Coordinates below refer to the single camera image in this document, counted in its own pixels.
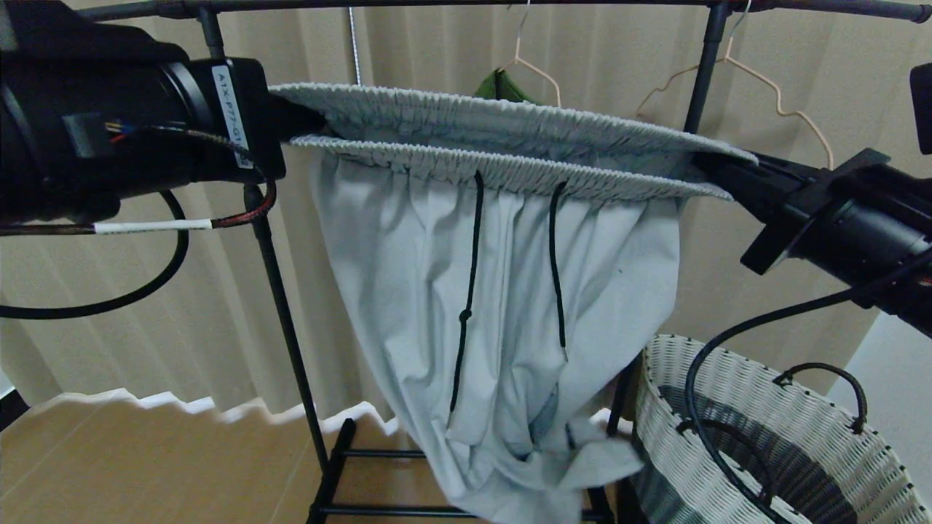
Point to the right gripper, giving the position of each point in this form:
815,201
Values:
859,225

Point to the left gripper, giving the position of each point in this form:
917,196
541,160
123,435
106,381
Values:
109,131

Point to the pink clothes hanger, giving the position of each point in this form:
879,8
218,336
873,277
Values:
542,73
778,98

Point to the pale grey garment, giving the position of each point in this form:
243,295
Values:
510,291

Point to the green long-sleeved shirt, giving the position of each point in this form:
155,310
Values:
506,86

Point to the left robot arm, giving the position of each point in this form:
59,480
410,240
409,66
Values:
153,225

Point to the white laundry basket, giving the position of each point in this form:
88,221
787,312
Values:
728,393

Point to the black clothes rack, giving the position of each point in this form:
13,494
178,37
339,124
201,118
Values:
284,306

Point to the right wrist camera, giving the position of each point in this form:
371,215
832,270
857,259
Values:
923,109

